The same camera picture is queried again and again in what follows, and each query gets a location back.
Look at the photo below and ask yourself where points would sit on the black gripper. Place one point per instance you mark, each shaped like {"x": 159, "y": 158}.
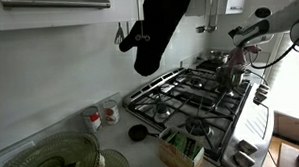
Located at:
{"x": 250, "y": 49}

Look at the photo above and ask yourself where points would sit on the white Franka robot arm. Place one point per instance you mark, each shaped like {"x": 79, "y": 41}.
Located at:
{"x": 280, "y": 22}

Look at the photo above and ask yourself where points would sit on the steel pot with lid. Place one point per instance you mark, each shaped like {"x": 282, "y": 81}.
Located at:
{"x": 218, "y": 56}

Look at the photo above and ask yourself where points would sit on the silver stove knob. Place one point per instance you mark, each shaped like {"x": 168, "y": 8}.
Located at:
{"x": 262, "y": 94}
{"x": 265, "y": 87}
{"x": 259, "y": 100}
{"x": 244, "y": 159}
{"x": 247, "y": 146}

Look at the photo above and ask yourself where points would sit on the stainless steel gas stove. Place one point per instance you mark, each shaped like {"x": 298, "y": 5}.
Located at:
{"x": 190, "y": 108}

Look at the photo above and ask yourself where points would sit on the hanging steel ladle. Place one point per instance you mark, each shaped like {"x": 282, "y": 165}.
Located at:
{"x": 201, "y": 29}
{"x": 212, "y": 24}

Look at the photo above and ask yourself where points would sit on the brown wooden furniture piece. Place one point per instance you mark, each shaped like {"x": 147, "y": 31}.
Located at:
{"x": 292, "y": 127}

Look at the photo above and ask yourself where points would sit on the black oven mitt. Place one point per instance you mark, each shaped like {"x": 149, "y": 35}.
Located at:
{"x": 157, "y": 33}

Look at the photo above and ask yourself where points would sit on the box with green sponges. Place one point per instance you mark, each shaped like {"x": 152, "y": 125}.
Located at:
{"x": 178, "y": 156}

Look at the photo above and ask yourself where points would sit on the hanging steel spatula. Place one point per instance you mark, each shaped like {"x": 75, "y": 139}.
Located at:
{"x": 119, "y": 36}

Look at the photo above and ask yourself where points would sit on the small black skillet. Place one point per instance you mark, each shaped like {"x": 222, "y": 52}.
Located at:
{"x": 138, "y": 132}

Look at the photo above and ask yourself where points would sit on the tin can with red label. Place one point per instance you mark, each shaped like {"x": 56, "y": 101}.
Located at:
{"x": 111, "y": 112}
{"x": 91, "y": 119}

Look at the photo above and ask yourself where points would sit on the large green woven basket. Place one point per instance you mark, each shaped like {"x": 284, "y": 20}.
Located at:
{"x": 68, "y": 146}

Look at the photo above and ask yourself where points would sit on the white wall cabinet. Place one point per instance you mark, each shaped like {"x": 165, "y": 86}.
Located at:
{"x": 70, "y": 16}
{"x": 233, "y": 0}

